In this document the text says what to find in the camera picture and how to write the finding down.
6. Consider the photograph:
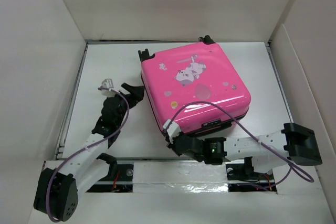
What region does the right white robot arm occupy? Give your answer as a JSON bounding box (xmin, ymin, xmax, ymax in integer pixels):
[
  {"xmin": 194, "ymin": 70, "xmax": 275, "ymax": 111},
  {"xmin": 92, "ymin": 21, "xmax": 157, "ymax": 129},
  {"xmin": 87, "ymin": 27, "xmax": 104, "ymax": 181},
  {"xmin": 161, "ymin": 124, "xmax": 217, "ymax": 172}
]
[{"xmin": 164, "ymin": 121, "xmax": 322, "ymax": 178}]

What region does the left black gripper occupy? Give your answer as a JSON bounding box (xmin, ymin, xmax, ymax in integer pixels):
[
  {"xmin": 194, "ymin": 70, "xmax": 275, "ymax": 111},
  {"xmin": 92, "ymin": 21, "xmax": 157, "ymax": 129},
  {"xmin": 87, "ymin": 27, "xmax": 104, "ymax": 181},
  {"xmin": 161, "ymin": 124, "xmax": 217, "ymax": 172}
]
[{"xmin": 108, "ymin": 84, "xmax": 143, "ymax": 126}]

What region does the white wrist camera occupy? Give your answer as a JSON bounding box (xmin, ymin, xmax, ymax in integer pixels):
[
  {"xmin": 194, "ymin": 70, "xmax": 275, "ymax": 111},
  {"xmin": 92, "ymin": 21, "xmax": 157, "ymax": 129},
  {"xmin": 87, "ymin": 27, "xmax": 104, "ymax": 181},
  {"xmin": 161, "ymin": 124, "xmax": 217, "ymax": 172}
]
[
  {"xmin": 98, "ymin": 79, "xmax": 115, "ymax": 98},
  {"xmin": 163, "ymin": 120, "xmax": 181, "ymax": 138}
]

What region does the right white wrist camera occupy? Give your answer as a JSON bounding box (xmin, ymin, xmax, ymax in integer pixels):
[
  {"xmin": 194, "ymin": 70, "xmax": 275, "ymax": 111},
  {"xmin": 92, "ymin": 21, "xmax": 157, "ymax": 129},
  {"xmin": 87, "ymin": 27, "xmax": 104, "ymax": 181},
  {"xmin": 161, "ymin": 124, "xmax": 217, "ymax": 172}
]
[{"xmin": 163, "ymin": 120, "xmax": 181, "ymax": 138}]

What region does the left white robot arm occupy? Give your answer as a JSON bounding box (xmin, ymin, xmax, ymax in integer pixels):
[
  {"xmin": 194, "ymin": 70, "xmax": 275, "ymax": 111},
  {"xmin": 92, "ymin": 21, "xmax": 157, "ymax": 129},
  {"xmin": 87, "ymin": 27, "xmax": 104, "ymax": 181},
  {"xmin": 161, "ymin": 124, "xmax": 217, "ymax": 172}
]
[{"xmin": 33, "ymin": 83, "xmax": 145, "ymax": 223}]

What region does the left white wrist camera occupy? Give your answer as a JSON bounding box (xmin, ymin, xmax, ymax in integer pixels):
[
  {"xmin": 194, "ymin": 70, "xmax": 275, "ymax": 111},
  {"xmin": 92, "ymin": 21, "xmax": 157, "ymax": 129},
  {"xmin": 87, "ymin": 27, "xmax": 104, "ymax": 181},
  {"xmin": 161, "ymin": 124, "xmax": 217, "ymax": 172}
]
[{"xmin": 98, "ymin": 79, "xmax": 115, "ymax": 98}]

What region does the pink hard-shell suitcase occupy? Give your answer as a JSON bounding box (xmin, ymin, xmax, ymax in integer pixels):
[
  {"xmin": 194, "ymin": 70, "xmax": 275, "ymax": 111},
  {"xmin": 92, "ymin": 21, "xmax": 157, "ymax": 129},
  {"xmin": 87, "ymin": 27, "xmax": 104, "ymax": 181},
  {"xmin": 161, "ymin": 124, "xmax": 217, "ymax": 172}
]
[{"xmin": 138, "ymin": 35, "xmax": 251, "ymax": 135}]

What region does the metal base rail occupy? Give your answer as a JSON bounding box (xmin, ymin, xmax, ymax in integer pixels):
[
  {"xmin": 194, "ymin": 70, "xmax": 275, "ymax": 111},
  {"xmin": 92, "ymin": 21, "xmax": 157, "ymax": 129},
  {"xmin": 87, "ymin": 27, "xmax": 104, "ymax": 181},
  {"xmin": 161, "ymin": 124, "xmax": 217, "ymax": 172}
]
[{"xmin": 88, "ymin": 160, "xmax": 277, "ymax": 194}]

